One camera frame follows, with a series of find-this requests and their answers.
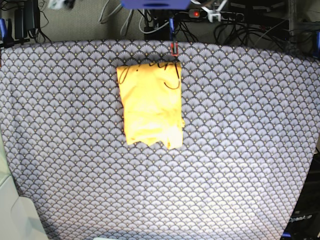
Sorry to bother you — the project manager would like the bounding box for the yellow T-shirt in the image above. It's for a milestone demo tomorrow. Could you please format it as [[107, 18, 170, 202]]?
[[116, 62, 185, 150]]

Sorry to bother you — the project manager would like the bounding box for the blue fan-patterned tablecloth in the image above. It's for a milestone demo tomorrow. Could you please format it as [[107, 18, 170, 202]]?
[[0, 40, 320, 240]]

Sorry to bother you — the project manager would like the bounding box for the black power strip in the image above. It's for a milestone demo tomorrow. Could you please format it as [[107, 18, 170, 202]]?
[[187, 9, 245, 22]]

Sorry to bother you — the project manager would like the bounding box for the white plastic bin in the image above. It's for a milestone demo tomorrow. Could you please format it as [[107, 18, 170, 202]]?
[[0, 134, 51, 240]]

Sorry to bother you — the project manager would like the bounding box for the red and black clamp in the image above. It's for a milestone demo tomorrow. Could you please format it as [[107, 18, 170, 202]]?
[[170, 42, 179, 57]]

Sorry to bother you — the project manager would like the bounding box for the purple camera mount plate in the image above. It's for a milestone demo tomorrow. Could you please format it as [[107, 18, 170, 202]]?
[[121, 0, 191, 10]]

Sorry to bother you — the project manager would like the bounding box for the white cable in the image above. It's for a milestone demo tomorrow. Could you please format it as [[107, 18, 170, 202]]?
[[138, 9, 171, 35]]

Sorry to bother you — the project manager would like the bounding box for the blue clamp handle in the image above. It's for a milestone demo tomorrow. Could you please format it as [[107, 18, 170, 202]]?
[[168, 17, 175, 41]]

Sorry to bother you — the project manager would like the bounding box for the black OpenArm box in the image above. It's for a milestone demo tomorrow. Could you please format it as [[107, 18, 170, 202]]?
[[281, 152, 320, 240]]

